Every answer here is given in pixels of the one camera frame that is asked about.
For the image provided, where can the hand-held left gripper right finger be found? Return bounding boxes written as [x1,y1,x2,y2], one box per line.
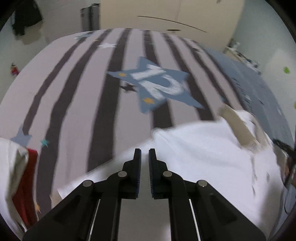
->
[149,148,266,241]

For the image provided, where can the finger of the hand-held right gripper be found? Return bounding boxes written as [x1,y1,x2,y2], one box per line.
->
[272,138,296,158]

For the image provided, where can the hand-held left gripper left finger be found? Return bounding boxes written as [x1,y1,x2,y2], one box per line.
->
[22,148,142,241]

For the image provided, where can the white shirt with beige trim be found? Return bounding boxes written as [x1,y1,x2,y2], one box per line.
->
[50,109,292,240]

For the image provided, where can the white headboard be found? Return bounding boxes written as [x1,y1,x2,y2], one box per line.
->
[259,44,296,130]

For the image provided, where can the bed with striped star sheet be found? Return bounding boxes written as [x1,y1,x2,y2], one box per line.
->
[0,28,294,241]

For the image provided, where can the white nightstand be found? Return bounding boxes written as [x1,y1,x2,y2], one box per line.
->
[223,45,245,61]

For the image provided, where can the folded red garment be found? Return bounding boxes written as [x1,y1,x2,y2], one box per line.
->
[11,149,40,229]

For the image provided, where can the folded white garment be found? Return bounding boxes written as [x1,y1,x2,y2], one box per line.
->
[0,138,29,230]

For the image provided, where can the dark grey ribbed suitcase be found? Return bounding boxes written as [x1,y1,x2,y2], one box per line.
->
[80,6,101,32]

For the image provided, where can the cream four-door wardrobe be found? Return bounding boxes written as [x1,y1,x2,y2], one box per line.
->
[99,0,245,45]

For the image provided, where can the black jacket with white stripes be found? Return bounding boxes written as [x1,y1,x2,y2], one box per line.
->
[11,0,43,36]

